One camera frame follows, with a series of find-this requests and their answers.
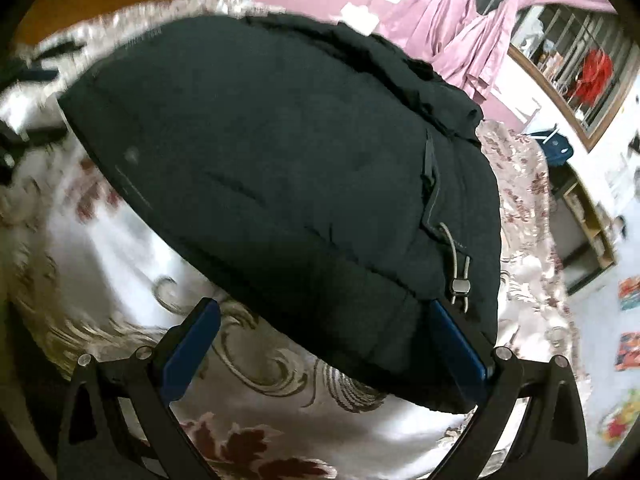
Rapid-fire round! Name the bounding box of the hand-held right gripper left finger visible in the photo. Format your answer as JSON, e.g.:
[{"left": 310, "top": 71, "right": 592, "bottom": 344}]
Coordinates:
[{"left": 56, "top": 298, "right": 223, "bottom": 480}]

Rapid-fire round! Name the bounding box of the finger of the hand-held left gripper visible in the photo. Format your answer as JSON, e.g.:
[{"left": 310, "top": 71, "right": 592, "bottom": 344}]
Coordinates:
[
  {"left": 7, "top": 42, "right": 87, "bottom": 87},
  {"left": 0, "top": 122, "right": 69, "bottom": 182}
]

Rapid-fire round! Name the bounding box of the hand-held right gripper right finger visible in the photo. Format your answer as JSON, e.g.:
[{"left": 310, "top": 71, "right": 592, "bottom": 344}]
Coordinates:
[{"left": 429, "top": 299, "right": 590, "bottom": 480}]

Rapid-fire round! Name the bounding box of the black jacket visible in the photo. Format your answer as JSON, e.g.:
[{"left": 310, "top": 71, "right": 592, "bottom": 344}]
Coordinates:
[{"left": 57, "top": 14, "right": 503, "bottom": 414}]

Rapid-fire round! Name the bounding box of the floral satin bedspread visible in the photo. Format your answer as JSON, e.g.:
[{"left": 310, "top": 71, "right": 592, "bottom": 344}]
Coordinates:
[{"left": 0, "top": 0, "right": 582, "bottom": 480}]

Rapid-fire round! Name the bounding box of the wooden desk with shelves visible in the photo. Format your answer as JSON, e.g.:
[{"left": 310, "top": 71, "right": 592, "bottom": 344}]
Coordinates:
[{"left": 549, "top": 164, "right": 619, "bottom": 295}]

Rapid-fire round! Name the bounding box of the blue backpack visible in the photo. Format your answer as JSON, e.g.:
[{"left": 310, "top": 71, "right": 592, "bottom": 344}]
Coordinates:
[{"left": 529, "top": 125, "right": 576, "bottom": 168}]

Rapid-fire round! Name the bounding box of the pink curtain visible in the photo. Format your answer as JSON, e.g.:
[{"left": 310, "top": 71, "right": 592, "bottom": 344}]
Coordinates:
[
  {"left": 379, "top": 0, "right": 484, "bottom": 70},
  {"left": 432, "top": 0, "right": 617, "bottom": 102}
]

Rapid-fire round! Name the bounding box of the red hanging garment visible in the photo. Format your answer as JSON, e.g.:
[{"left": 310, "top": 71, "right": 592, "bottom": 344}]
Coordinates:
[{"left": 570, "top": 49, "right": 615, "bottom": 107}]

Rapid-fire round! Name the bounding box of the colourful wall sticker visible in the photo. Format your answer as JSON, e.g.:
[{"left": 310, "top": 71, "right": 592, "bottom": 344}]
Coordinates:
[
  {"left": 618, "top": 276, "right": 640, "bottom": 312},
  {"left": 614, "top": 331, "right": 640, "bottom": 373},
  {"left": 599, "top": 402, "right": 637, "bottom": 448}
]

